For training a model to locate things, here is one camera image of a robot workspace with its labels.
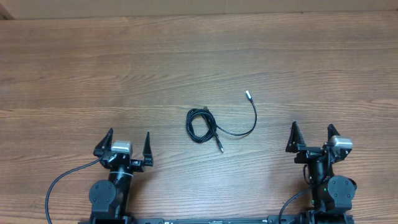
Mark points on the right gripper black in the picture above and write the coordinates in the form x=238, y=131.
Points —
x=295, y=144

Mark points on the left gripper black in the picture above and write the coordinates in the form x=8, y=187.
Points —
x=138, y=166

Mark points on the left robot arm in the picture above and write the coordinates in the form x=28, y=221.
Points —
x=109, y=197

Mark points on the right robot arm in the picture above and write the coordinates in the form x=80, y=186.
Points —
x=332, y=194

